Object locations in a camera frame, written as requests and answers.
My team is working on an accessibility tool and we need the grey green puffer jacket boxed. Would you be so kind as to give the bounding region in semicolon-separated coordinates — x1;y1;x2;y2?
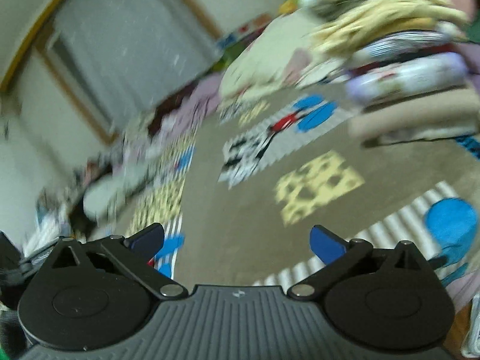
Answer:
83;163;151;222

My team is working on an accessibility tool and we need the purple crumpled bedding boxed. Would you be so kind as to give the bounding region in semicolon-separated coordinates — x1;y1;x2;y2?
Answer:
147;72;223;148

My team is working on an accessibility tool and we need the cream yellow quilt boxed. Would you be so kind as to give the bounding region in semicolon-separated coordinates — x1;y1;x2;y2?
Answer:
219;9;343;106

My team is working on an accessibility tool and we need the grey star curtain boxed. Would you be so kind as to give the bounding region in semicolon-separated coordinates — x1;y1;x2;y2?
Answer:
54;0;221;128

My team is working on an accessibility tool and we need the colourful alphabet play fence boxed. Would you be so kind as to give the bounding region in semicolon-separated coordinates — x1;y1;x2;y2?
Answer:
217;13;272;50

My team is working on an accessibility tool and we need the yellow plush toy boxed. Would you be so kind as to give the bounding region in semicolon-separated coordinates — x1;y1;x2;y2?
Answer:
278;0;299;16

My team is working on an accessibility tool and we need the wooden window frame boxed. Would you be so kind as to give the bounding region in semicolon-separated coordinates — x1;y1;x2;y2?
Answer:
0;0;222;147

